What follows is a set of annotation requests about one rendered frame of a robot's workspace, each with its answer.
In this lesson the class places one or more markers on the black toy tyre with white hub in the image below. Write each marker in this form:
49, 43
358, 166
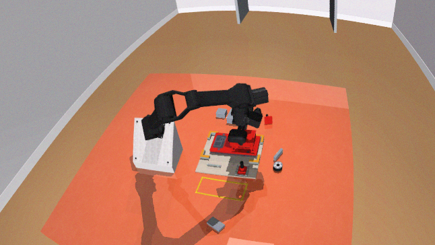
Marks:
277, 166

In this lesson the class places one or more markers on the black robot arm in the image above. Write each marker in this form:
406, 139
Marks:
239, 98

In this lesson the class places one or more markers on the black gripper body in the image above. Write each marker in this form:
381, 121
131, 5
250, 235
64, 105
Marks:
238, 135

